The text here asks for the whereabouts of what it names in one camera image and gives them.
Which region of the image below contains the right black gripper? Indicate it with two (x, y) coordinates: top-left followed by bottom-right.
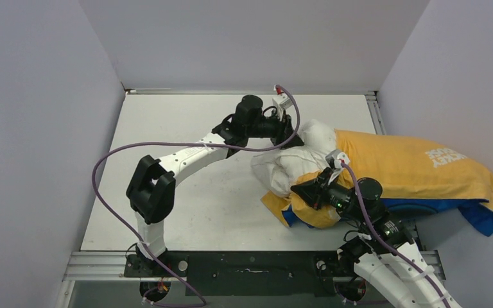
(291, 166), (368, 221)

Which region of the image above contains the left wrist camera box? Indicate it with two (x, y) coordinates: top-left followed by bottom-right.
(272, 86), (293, 114)

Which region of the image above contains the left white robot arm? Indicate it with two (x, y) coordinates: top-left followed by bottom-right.
(126, 91), (303, 276)

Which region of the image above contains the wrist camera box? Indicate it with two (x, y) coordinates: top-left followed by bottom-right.
(325, 149), (350, 182)
(272, 86), (293, 114)

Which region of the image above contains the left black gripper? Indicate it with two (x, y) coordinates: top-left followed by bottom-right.
(245, 109), (302, 149)

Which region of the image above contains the white pillow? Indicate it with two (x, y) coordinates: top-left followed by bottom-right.
(250, 119), (337, 198)

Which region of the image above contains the yellow and blue pillowcase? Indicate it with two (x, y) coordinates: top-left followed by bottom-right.
(261, 130), (493, 236)

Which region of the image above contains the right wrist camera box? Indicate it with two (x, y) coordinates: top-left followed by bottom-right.
(325, 149), (350, 182)

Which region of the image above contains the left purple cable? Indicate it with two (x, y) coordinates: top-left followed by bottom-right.
(92, 85), (301, 308)

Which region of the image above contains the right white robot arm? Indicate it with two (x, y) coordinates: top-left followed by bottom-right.
(291, 167), (459, 307)

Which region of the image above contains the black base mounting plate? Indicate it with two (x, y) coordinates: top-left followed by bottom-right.
(123, 250), (379, 297)

